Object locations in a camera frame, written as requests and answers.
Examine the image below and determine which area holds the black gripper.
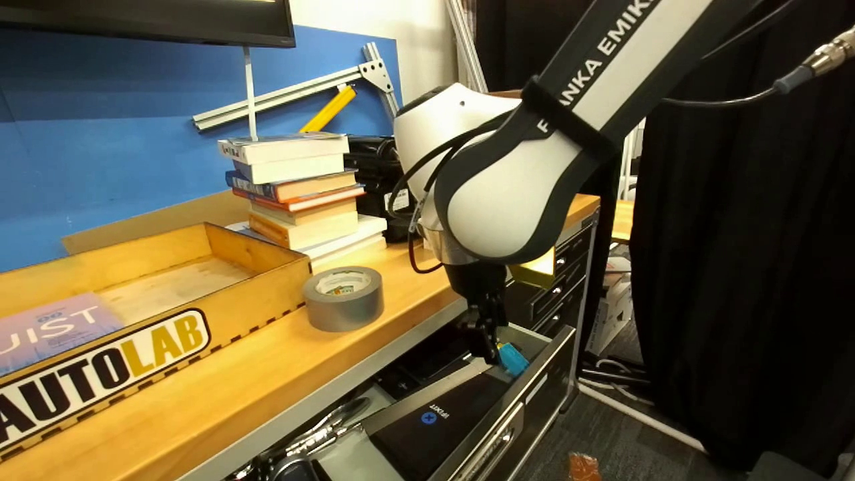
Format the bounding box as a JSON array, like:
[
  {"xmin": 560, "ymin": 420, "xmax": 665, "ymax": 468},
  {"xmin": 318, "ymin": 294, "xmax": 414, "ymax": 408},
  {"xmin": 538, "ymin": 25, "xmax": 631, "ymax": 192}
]
[{"xmin": 446, "ymin": 262, "xmax": 508, "ymax": 363}]

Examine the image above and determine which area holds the blue lego-like block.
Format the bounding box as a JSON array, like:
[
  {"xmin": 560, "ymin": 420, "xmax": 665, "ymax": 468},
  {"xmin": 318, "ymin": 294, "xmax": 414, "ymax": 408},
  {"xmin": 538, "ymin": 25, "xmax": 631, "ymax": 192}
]
[{"xmin": 500, "ymin": 342, "xmax": 529, "ymax": 378}]

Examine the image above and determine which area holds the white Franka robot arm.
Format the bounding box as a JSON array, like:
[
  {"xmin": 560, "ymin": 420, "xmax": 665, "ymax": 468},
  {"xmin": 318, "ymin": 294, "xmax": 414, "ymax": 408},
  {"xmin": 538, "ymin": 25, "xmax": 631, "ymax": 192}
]
[{"xmin": 393, "ymin": 0, "xmax": 762, "ymax": 362}]

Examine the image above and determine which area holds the black drawer cabinet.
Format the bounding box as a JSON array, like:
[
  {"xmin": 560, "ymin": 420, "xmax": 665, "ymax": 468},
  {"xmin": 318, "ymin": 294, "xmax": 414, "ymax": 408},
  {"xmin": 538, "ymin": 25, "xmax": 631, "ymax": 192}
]
[{"xmin": 500, "ymin": 226, "xmax": 596, "ymax": 357}]

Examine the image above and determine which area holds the open metal drawer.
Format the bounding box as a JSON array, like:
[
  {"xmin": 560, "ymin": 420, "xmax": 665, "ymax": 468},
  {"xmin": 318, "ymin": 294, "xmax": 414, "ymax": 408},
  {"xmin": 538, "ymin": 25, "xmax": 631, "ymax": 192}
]
[{"xmin": 227, "ymin": 313, "xmax": 577, "ymax": 481}]

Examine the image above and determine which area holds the black box in drawer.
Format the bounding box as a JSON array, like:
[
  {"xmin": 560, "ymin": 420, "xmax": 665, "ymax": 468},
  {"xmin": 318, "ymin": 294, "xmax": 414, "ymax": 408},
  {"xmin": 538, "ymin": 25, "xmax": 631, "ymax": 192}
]
[{"xmin": 369, "ymin": 375, "xmax": 504, "ymax": 481}]

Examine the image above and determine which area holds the black device with label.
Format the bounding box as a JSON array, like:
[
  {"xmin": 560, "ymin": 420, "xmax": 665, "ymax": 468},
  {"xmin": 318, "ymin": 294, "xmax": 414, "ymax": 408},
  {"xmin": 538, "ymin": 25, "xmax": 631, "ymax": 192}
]
[{"xmin": 345, "ymin": 138, "xmax": 414, "ymax": 243}]

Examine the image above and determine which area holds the stack of books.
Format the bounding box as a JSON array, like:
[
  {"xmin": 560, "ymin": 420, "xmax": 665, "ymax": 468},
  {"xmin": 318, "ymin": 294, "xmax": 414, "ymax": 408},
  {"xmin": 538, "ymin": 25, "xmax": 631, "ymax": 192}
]
[{"xmin": 215, "ymin": 134, "xmax": 386, "ymax": 262}]

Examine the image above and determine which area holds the yellow bar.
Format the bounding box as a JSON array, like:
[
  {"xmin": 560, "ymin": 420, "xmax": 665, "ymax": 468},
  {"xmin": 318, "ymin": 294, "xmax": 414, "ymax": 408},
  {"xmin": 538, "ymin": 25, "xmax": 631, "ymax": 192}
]
[{"xmin": 299, "ymin": 85, "xmax": 354, "ymax": 134}]

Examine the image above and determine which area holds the black monitor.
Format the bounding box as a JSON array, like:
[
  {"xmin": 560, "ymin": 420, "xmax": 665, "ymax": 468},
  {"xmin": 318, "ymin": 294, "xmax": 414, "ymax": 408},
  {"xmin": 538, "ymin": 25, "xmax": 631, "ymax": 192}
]
[{"xmin": 0, "ymin": 0, "xmax": 297, "ymax": 49}]

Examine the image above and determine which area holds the wooden Autolab tray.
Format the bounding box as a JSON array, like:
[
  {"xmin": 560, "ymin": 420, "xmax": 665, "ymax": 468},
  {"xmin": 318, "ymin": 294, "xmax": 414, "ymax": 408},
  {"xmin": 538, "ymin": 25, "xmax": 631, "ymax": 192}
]
[{"xmin": 0, "ymin": 226, "xmax": 309, "ymax": 457}]

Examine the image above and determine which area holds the grey duct tape roll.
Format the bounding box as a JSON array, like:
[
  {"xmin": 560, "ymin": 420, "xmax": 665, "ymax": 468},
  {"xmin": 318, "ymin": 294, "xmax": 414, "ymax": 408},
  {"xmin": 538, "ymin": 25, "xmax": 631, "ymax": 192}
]
[{"xmin": 302, "ymin": 269, "xmax": 383, "ymax": 331}]

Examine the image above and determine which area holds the aluminium bracket frame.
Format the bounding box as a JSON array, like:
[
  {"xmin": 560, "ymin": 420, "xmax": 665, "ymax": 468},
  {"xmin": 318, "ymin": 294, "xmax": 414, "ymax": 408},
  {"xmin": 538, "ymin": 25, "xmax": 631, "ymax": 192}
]
[{"xmin": 191, "ymin": 44, "xmax": 398, "ymax": 131}]

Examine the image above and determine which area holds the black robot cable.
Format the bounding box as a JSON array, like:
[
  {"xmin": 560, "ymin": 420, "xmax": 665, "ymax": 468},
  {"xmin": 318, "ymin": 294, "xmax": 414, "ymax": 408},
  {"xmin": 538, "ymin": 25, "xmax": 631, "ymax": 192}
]
[{"xmin": 661, "ymin": 25, "xmax": 855, "ymax": 112}]

